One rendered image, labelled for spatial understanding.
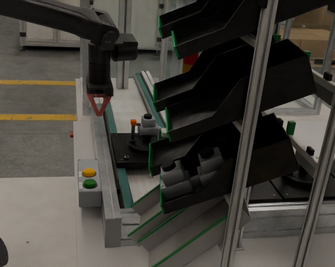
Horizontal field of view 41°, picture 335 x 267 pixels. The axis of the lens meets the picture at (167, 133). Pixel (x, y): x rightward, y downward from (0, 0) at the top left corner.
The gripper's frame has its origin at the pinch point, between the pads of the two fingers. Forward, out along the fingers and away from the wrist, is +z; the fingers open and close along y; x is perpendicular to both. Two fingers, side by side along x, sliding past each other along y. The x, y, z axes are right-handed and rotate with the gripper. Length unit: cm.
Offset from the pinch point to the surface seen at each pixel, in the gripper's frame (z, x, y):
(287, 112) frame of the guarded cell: 37, -104, 87
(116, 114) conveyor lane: 32, -12, 75
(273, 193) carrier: 27, -55, -4
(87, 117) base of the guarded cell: 37, 0, 84
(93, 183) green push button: 26.0, 1.4, 6.2
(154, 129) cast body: 18.7, -21.6, 29.2
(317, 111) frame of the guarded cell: 37, -121, 87
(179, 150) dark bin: 1.5, -18.0, -20.8
